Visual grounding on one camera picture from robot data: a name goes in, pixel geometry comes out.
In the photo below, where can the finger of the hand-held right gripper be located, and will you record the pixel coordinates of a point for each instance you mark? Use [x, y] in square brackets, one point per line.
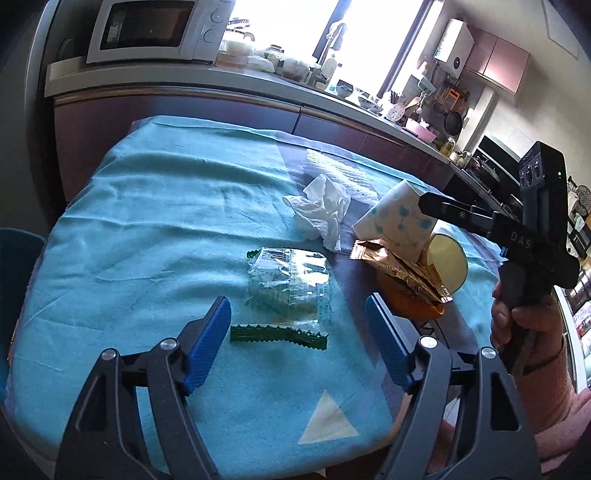
[452, 212]

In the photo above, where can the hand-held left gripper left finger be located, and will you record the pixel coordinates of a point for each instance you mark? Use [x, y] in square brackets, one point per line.
[210, 341]

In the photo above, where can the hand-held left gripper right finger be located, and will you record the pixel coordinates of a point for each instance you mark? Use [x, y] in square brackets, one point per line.
[388, 341]

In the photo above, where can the white paper cup blue dots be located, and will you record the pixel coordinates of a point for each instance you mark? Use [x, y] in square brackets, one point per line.
[392, 221]

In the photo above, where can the white tissue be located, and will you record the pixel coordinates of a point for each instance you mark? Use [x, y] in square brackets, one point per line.
[323, 207]

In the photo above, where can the person's right forearm pink sleeve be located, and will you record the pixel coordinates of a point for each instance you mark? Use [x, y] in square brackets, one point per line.
[554, 406]

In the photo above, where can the person's right hand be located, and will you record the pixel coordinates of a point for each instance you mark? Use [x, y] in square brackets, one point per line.
[549, 327]

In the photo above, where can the orange bowl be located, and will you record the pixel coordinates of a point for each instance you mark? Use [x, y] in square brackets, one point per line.
[406, 307]

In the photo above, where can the storage shelf with items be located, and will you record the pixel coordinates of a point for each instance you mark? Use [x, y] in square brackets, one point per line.
[579, 217]

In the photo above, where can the pale yellow round lid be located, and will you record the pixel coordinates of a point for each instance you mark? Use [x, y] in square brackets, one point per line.
[445, 263]

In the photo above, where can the green wrapper strip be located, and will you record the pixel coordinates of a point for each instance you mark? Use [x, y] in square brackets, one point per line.
[277, 334]

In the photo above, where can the black built-in oven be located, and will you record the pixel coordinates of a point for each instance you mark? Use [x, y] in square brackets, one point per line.
[496, 157]

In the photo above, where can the gold foil wrapper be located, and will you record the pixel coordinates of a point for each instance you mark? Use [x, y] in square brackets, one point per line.
[397, 270]

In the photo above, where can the pink bowl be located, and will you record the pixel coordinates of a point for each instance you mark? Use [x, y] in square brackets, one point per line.
[422, 130]

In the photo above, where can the black frying pan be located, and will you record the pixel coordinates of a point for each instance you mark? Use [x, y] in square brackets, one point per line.
[454, 123]

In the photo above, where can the clear plastic wrapper green print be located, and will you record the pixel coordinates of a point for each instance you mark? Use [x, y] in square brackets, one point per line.
[286, 286]

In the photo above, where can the white dotted utensil holder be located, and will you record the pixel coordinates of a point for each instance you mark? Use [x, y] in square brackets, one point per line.
[396, 112]

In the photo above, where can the teal printed tablecloth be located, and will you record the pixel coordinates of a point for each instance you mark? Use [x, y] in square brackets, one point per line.
[138, 230]

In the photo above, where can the white water heater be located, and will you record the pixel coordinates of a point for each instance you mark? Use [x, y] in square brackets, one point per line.
[455, 44]

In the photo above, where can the dark kitchen counter cabinet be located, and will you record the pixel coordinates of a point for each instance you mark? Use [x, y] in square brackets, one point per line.
[184, 115]

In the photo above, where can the white microwave oven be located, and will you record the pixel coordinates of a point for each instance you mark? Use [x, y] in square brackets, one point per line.
[147, 27]

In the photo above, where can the pink wall cabinet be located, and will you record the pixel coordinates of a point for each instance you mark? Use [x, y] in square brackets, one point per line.
[501, 62]

